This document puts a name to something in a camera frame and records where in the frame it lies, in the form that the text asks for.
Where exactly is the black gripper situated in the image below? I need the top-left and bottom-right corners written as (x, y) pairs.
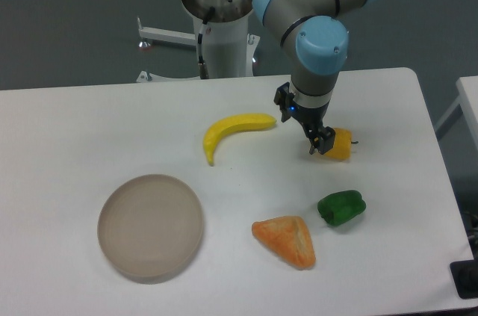
top-left (273, 83), bottom-right (335, 155)

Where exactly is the green toy bell pepper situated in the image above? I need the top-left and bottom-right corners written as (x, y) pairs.
top-left (317, 190), bottom-right (367, 226)

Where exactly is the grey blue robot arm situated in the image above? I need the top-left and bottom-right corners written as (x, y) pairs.
top-left (181, 0), bottom-right (376, 154)

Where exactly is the yellow toy bell pepper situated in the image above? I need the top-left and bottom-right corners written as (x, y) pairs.
top-left (323, 127), bottom-right (358, 161)

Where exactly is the yellow toy banana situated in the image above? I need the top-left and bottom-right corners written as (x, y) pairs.
top-left (202, 113), bottom-right (276, 167)

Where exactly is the orange toy bread wedge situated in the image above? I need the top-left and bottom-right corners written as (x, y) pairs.
top-left (251, 216), bottom-right (316, 270)

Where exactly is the white side table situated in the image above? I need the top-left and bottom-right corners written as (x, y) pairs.
top-left (434, 75), bottom-right (478, 146)

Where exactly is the beige round plate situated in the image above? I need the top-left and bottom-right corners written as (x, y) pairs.
top-left (97, 174), bottom-right (205, 284)

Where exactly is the black device at edge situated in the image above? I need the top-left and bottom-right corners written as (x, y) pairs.
top-left (450, 259), bottom-right (478, 300)

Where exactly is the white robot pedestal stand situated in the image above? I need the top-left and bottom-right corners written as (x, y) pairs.
top-left (137, 0), bottom-right (260, 79)

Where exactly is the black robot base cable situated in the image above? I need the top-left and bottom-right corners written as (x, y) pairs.
top-left (196, 6), bottom-right (216, 80)

